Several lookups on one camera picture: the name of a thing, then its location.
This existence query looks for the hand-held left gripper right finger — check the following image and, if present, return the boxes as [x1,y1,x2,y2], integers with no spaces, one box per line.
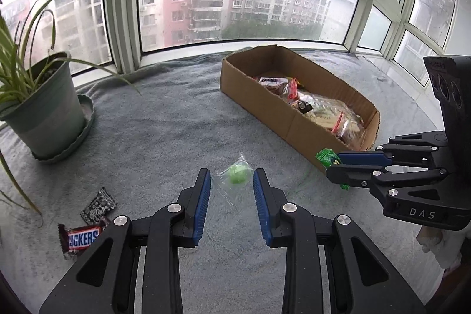
[252,168,427,314]

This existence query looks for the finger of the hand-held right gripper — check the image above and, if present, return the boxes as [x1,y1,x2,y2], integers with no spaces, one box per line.
[338,131,450,167]
[327,165,452,203]

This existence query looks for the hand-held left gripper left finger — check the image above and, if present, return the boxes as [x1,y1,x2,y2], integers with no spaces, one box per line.
[39,168,212,314]

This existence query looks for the green snack packet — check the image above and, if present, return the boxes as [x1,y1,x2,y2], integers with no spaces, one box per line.
[315,148,350,190]

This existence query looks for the green candy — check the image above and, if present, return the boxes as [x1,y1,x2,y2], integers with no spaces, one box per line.
[212,153,252,206]

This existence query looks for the brown cardboard box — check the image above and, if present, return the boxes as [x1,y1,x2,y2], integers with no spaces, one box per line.
[220,45,381,174]

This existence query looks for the person's right forearm white sleeve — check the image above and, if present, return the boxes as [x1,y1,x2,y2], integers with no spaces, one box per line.
[423,257,466,305]

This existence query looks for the person's right hand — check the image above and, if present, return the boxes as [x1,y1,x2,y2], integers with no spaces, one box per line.
[417,226,464,268]

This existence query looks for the clear packet with red stripe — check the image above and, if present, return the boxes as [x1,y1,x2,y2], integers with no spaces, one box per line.
[331,110,366,152]

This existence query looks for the clear beige biscuit packet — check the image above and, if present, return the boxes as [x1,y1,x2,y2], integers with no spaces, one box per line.
[307,96,366,150]

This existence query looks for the grey blanket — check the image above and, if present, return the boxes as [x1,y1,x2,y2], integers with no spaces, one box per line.
[0,48,442,314]

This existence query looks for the red orange snack packet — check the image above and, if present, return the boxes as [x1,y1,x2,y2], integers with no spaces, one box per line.
[288,78,307,99]

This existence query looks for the black white patterned packet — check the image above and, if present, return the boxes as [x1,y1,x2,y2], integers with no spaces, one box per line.
[80,187,118,227]

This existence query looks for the brown snack packet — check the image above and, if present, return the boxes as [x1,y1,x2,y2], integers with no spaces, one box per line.
[258,76,291,96]

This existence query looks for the grey-green pot saucer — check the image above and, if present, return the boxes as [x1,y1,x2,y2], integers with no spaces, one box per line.
[31,94,95,164]

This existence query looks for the green long-leaf plant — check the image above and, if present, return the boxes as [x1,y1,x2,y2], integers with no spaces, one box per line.
[0,0,142,226]

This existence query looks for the white window frame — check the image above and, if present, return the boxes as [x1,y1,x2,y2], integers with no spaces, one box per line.
[0,0,471,97]

